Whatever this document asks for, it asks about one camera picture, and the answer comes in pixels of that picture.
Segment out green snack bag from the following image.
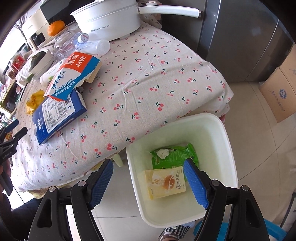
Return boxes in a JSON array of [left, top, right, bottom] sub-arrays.
[[150, 143, 199, 169]]

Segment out beige bread snack bag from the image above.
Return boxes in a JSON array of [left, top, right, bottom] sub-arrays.
[[145, 166, 186, 200]]

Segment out white tissue ball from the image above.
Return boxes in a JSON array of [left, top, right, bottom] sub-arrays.
[[157, 149, 170, 160]]

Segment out white trash bin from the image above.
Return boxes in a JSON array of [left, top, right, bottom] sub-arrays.
[[125, 112, 239, 229]]

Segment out blue white carton box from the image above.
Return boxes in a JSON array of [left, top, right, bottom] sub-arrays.
[[33, 89, 87, 145]]

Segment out yellow crumpled wrapper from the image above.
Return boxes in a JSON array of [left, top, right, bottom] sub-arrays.
[[26, 90, 45, 114]]

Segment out striped slipper foot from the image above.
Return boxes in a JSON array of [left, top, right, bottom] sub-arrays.
[[158, 225, 190, 241]]

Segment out white yogurt bottle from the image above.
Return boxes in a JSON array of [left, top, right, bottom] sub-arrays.
[[40, 58, 67, 86]]

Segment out red label spice jar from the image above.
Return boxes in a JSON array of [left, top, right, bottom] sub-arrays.
[[12, 54, 26, 71]]

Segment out dark green pumpkin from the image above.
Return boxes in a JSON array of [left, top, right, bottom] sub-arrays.
[[30, 51, 46, 70]]

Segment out stacked cream bowls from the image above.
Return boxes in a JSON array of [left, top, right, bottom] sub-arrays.
[[29, 50, 54, 78]]

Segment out blue plastic stool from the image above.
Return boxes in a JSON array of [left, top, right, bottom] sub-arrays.
[[194, 217, 287, 241]]

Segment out orange white fish snack box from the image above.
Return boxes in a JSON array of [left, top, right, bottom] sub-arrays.
[[44, 51, 102, 101]]

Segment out clear plastic water bottle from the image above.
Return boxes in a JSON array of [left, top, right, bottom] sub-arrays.
[[53, 33, 89, 63]]

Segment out cream air fryer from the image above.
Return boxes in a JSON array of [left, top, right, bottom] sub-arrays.
[[22, 9, 54, 51]]

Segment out orange tangerine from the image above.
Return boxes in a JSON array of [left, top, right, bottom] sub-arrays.
[[47, 20, 65, 37]]

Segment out cherry print tablecloth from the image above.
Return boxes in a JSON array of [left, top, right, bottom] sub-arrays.
[[11, 23, 233, 192]]

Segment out small clear plastic cup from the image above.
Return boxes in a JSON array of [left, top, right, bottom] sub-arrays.
[[79, 39, 110, 55]]

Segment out black microwave oven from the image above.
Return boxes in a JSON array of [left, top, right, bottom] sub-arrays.
[[40, 0, 93, 25]]

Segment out cardboard box with logo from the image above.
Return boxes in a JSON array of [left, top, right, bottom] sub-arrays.
[[259, 45, 296, 123]]

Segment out white electric cooking pot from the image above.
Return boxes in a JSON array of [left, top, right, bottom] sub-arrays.
[[71, 1, 202, 41]]

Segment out grey refrigerator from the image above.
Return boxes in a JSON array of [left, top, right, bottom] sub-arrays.
[[161, 0, 293, 82]]

